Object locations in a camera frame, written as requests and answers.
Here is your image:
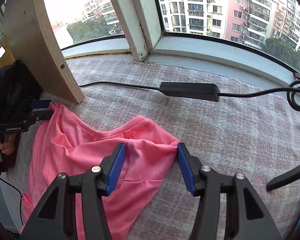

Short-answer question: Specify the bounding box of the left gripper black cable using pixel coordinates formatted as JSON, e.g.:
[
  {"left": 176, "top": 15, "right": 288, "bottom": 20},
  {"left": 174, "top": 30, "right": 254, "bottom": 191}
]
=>
[{"left": 0, "top": 168, "right": 25, "bottom": 227}]

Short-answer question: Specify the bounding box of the black power cable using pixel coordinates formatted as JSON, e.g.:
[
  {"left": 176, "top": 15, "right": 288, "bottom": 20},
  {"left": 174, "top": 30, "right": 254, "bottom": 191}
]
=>
[{"left": 78, "top": 79, "right": 300, "bottom": 112}]

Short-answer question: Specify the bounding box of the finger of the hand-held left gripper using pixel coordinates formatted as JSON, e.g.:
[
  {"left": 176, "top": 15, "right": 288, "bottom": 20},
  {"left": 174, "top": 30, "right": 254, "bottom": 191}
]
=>
[
  {"left": 29, "top": 99, "right": 53, "bottom": 109},
  {"left": 31, "top": 109, "right": 55, "bottom": 123}
]

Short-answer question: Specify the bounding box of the large wooden board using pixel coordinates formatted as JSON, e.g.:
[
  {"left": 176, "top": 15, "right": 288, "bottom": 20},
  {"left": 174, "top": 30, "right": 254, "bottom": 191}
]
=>
[{"left": 2, "top": 0, "right": 85, "bottom": 104}]

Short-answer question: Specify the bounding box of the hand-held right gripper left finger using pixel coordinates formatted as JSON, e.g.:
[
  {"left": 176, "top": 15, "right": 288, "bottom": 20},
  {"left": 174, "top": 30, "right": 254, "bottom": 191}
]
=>
[{"left": 19, "top": 142, "right": 127, "bottom": 240}]

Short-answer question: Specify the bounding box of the black tripod stand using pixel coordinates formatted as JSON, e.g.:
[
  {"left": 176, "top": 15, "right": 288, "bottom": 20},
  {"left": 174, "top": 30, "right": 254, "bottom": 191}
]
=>
[{"left": 266, "top": 158, "right": 300, "bottom": 192}]

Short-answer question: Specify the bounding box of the pink plaid bed sheet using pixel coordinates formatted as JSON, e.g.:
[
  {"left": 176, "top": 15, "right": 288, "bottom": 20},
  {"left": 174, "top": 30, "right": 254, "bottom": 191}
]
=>
[{"left": 0, "top": 54, "right": 300, "bottom": 240}]

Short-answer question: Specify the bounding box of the person's left hand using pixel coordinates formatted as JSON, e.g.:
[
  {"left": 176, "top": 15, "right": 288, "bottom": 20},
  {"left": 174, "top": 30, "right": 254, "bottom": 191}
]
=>
[{"left": 0, "top": 132, "right": 17, "bottom": 156}]

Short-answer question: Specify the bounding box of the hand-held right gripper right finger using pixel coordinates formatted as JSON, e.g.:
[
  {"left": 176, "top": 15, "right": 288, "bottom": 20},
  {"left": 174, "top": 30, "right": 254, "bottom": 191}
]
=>
[{"left": 177, "top": 142, "right": 282, "bottom": 240}]

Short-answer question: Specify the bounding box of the pink t-shirt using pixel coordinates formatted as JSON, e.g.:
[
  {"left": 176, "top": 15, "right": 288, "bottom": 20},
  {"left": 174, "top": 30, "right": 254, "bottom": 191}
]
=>
[{"left": 19, "top": 102, "right": 181, "bottom": 240}]

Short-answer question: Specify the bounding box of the black inline power adapter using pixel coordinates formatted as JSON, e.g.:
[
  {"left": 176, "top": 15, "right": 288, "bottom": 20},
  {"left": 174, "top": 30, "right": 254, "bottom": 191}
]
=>
[{"left": 159, "top": 81, "right": 220, "bottom": 102}]

